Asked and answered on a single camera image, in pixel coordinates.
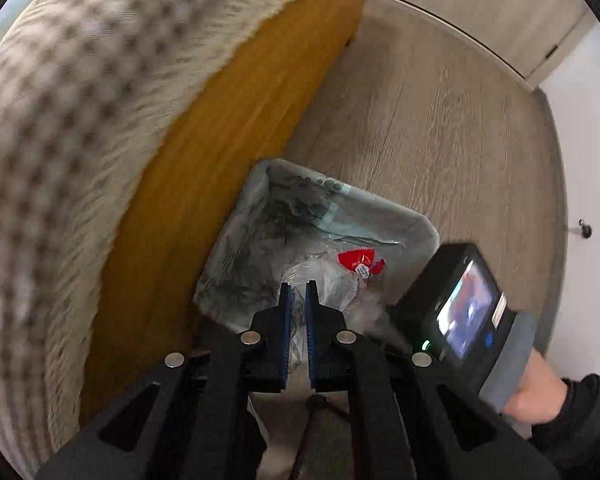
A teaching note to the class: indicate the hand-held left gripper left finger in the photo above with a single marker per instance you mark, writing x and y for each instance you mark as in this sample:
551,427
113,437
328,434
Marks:
286,321

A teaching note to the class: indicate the red wrapper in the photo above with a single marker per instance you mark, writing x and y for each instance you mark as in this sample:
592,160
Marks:
355,259

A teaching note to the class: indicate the grey plastic trash bin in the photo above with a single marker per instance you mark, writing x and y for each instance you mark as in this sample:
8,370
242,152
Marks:
260,240

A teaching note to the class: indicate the clear plastic wrapper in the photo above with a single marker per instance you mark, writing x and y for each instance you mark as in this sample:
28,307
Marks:
337,285

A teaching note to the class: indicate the printed plastic bin liner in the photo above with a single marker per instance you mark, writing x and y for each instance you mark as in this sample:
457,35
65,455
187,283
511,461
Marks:
280,220

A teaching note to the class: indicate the metal door stopper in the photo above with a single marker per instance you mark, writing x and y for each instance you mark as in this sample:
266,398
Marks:
586,230

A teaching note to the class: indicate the orange wooden bed frame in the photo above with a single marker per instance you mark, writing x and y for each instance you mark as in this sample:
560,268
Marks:
220,160

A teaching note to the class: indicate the light wooden wardrobe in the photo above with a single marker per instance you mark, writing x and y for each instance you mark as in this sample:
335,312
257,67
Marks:
480,5

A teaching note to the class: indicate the checked beige blanket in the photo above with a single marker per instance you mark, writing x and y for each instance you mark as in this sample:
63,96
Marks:
80,135

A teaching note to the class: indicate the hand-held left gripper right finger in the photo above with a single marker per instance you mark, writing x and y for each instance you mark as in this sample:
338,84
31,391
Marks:
311,321

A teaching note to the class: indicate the person's right hand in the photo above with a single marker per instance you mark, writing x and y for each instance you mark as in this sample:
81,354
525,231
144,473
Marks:
532,392

